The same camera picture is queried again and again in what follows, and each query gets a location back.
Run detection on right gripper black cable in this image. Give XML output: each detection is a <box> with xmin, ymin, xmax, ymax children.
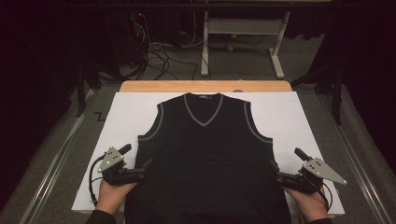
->
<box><xmin>316</xmin><ymin>181</ymin><xmax>334</xmax><ymax>212</ymax></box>

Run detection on person's right hand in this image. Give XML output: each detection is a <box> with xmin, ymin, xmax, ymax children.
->
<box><xmin>283</xmin><ymin>169</ymin><xmax>330</xmax><ymax>222</ymax></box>

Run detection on white paper sheet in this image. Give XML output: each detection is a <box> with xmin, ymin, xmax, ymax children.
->
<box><xmin>71</xmin><ymin>91</ymin><xmax>346</xmax><ymax>216</ymax></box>

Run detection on tangle of floor cables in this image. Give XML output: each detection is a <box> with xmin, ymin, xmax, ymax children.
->
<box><xmin>133</xmin><ymin>11</ymin><xmax>200</xmax><ymax>81</ymax></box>

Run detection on dark computer tower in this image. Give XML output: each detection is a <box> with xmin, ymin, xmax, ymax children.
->
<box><xmin>105</xmin><ymin>10</ymin><xmax>148</xmax><ymax>69</ymax></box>

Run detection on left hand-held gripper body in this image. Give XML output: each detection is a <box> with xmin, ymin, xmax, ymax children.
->
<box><xmin>96</xmin><ymin>143</ymin><xmax>146</xmax><ymax>187</ymax></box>

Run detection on black knit vest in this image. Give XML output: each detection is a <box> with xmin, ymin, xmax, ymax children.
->
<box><xmin>124</xmin><ymin>91</ymin><xmax>292</xmax><ymax>224</ymax></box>

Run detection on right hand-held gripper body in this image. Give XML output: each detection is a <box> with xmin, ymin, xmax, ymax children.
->
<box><xmin>276</xmin><ymin>147</ymin><xmax>348</xmax><ymax>195</ymax></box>

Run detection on black metal stand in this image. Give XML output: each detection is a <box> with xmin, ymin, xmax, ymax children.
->
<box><xmin>290</xmin><ymin>59</ymin><xmax>345</xmax><ymax>126</ymax></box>
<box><xmin>76</xmin><ymin>55</ymin><xmax>105</xmax><ymax>119</ymax></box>

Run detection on metal floor rail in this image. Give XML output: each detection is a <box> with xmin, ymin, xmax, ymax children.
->
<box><xmin>18</xmin><ymin>89</ymin><xmax>95</xmax><ymax>224</ymax></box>
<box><xmin>317</xmin><ymin>92</ymin><xmax>394</xmax><ymax>224</ymax></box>

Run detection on wooden table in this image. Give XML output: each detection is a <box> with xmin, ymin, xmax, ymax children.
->
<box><xmin>119</xmin><ymin>79</ymin><xmax>293</xmax><ymax>93</ymax></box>

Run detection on person's left hand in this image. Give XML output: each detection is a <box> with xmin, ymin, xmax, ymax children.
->
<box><xmin>95</xmin><ymin>161</ymin><xmax>138</xmax><ymax>217</ymax></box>

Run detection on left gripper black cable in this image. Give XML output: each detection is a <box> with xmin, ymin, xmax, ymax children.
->
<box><xmin>88</xmin><ymin>154</ymin><xmax>106</xmax><ymax>208</ymax></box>

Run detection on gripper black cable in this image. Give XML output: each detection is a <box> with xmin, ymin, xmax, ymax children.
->
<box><xmin>316</xmin><ymin>181</ymin><xmax>334</xmax><ymax>212</ymax></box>
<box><xmin>88</xmin><ymin>154</ymin><xmax>106</xmax><ymax>208</ymax></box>

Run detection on white desk frame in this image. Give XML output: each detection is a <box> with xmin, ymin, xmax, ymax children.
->
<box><xmin>200</xmin><ymin>10</ymin><xmax>292</xmax><ymax>79</ymax></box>

